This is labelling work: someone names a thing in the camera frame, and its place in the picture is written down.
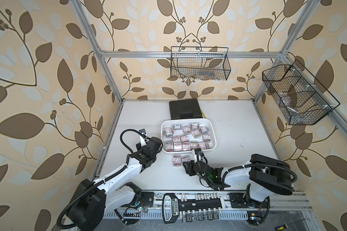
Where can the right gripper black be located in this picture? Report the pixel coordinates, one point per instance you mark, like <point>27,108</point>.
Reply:
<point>190,166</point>

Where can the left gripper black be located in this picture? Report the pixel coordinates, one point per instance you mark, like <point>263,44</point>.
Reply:
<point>139,147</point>

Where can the paper clip box removed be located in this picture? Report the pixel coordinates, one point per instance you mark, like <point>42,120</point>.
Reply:
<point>185,159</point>
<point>177,161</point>

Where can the white plastic storage tray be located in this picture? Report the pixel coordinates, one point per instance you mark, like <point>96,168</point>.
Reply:
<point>184,135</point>

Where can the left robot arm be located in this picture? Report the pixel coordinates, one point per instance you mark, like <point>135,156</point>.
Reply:
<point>104,190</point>

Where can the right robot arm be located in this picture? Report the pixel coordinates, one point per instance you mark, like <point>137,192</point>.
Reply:
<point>264,176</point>

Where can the black socket set holder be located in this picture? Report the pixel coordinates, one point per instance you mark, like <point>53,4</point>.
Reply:
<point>204,206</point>

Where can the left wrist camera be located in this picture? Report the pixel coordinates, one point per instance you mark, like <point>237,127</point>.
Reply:
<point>143,132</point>

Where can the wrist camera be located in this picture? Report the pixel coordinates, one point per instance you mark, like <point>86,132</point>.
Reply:
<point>143,132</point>
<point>198,155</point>

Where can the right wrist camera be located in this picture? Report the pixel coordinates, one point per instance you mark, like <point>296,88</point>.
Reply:
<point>198,155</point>

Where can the yellow handled screwdriver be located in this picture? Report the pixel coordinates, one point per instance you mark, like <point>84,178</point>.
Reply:
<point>286,226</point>

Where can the black wire basket back wall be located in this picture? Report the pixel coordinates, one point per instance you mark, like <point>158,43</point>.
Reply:
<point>200,63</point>

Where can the black wire basket wall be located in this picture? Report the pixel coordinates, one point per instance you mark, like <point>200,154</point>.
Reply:
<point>303,98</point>
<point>200,63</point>

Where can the black wire basket right wall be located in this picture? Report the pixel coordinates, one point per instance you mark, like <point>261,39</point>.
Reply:
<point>303,98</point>

